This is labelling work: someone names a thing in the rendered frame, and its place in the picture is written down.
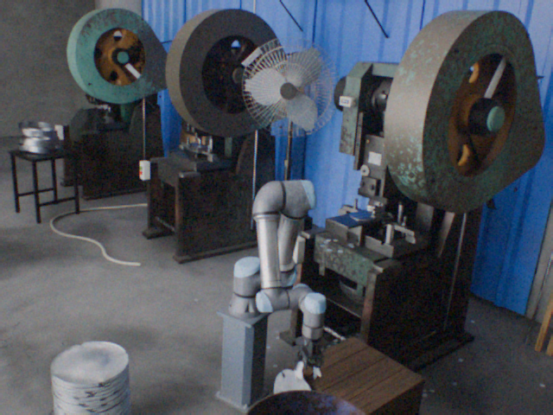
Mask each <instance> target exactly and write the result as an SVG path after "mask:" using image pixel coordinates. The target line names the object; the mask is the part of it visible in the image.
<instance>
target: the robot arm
mask: <svg viewBox="0 0 553 415"><path fill-rule="evenodd" d="M316 202H317V200H316V192H315V187H314V184H313V183H312V182H311V181H308V180H294V181H271V182H268V183H266V184H265V185H263V187H261V189H260V190H259V191H258V194H257V197H256V200H255V202H254V206H253V219H254V220H255V221H256V222H257V240H258V251H259V258H258V257H255V258H254V257H245V258H242V259H240V260H239V262H238V263H237V264H236V265H235V272H234V294H233V296H232V300H231V302H230V305H229V311H230V312H231V314H233V315H234V316H237V317H240V318H254V317H257V316H260V315H262V314H263V312H272V311H278V310H296V309H301V310H302V312H303V313H304V319H303V327H302V336H300V337H299V338H296V345H300V346H301V347H300V348H299V352H297V354H296V357H294V359H293V368H294V376H295V379H296V380H297V382H299V379H301V380H302V378H303V372H302V370H303V367H305V368H306V369H307V367H312V370H313V373H312V374H313V377H314V380H315V379H316V377H317V375H320V376H321V371H320V369H319V368H320V367H321V365H322V367H324V359H325V355H324V354H323V352H322V351H321V349H320V345H322V341H321V338H322V333H323V328H324V319H325V311H326V307H327V306H326V298H325V297H324V296H323V295H321V294H319V293H314V292H313V291H312V290H311V289H310V288H309V287H307V285H305V284H299V285H297V286H295V287H294V288H293V290H282V287H286V286H291V285H293V284H294V283H295V282H296V280H297V276H298V273H297V272H298V267H297V263H296V262H295V259H294V258H293V256H294V252H295V249H296V243H297V240H298V236H299V232H300V229H301V225H302V220H303V219H305V218H306V217H307V216H308V211H309V210H310V211H312V210H314V209H315V208H316ZM278 212H279V213H280V214H281V218H280V222H279V226H278V230H277V217H278ZM261 289H262V291H261ZM260 291H261V292H260ZM322 357H323V363H322ZM302 360H303V361H304V363H303V361H302Z"/></svg>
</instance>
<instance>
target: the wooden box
mask: <svg viewBox="0 0 553 415"><path fill-rule="evenodd" d="M322 352H323V354H324V355H325V359H324V367H322V365H321V367H320V368H319V369H320V371H321V376H320V375H317V377H316V379H315V380H314V377H313V374H312V373H313V370H312V367H307V369H306V368H305V367H303V370H302V372H303V378H304V379H305V380H306V381H307V382H308V384H309V386H310V387H311V389H312V390H316V391H321V392H325V393H331V394H333V395H336V396H339V397H341V398H343V399H346V400H348V401H349V402H351V403H353V404H354V405H356V406H357V407H358V408H359V409H361V410H362V411H363V412H364V413H365V414H366V415H418V414H419V409H420V406H419V405H420V404H421V399H422V394H423V385H424V384H423V382H424V380H425V379H424V378H423V377H422V376H420V375H418V374H417V373H414V372H413V371H411V370H409V369H408V368H407V367H404V366H403V365H401V364H399V363H397V362H396V361H394V360H393V359H391V358H389V357H388V356H387V357H386V355H384V354H382V353H380V352H379V351H378V350H376V349H374V348H372V347H369V346H368V345H367V344H365V343H363V342H362V341H360V340H358V339H357V338H355V337H351V338H349V339H347V340H345V341H343V342H340V343H338V344H336V345H334V346H332V347H331V348H327V349H325V350H323V351H322Z"/></svg>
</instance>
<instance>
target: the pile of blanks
mask: <svg viewBox="0 0 553 415"><path fill-rule="evenodd" d="M52 374H54V373H52V372H51V381H52V392H53V394H54V412H55V415H130V384H129V380H130V369H129V362H128V364H127V366H126V368H125V370H124V371H123V372H122V373H121V374H120V375H118V376H117V377H115V378H113V379H112V380H108V381H106V382H104V383H102V382H100V384H97V385H94V386H75V385H69V384H66V383H63V382H61V381H59V380H57V379H56V378H55V377H54V376H53V375H52Z"/></svg>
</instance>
